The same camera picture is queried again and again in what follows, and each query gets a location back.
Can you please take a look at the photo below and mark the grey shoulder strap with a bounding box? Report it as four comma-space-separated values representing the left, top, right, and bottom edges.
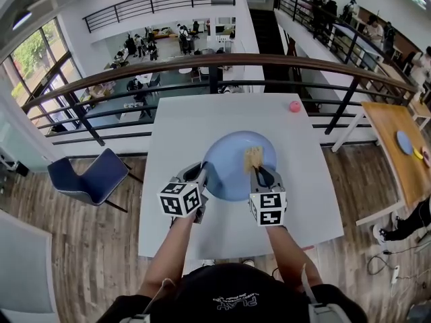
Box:
116, 278, 176, 323
301, 263, 347, 323

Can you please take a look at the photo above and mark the black pendant lamp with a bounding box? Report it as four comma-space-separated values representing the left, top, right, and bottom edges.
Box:
11, 10, 33, 32

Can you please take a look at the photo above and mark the large window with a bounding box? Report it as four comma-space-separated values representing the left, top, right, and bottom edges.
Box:
1, 17, 84, 137

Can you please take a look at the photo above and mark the person's black shirt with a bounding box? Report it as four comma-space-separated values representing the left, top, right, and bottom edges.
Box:
96, 263, 368, 323

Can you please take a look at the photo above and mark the black railing with wooden handrail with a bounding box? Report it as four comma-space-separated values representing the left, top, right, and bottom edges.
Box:
20, 54, 418, 147

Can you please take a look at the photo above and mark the wooden table with white legs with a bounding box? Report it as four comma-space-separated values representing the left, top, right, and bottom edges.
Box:
331, 102, 431, 227

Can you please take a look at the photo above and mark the black cable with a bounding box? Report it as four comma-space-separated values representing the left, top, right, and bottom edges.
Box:
366, 247, 431, 275

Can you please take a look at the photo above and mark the person's left forearm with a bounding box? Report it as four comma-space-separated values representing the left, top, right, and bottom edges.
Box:
137, 213, 196, 297

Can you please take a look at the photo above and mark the person's right forearm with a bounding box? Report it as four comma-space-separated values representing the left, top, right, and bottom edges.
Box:
265, 225, 324, 294

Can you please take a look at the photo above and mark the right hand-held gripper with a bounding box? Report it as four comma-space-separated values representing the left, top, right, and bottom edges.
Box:
248, 167, 288, 227

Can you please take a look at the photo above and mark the small wooden table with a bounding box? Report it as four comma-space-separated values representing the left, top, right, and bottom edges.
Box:
407, 99, 431, 131

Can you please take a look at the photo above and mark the beige scrubbing sponge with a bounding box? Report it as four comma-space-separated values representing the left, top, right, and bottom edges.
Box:
242, 145, 264, 176

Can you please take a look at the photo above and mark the blue chair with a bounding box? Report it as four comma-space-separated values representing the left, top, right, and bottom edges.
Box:
46, 147, 144, 214

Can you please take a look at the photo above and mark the white square table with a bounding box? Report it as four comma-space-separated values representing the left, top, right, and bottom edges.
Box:
138, 93, 345, 261

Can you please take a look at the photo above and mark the group of people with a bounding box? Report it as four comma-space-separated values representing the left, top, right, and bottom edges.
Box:
116, 22, 203, 63

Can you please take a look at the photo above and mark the big blue plate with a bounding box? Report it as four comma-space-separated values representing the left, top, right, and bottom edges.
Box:
203, 131, 279, 202
396, 130, 414, 156

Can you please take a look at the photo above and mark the dark staircase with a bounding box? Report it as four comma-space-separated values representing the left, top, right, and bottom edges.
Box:
248, 8, 290, 94

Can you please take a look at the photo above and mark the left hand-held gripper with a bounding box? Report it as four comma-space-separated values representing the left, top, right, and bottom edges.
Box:
156, 161, 210, 223

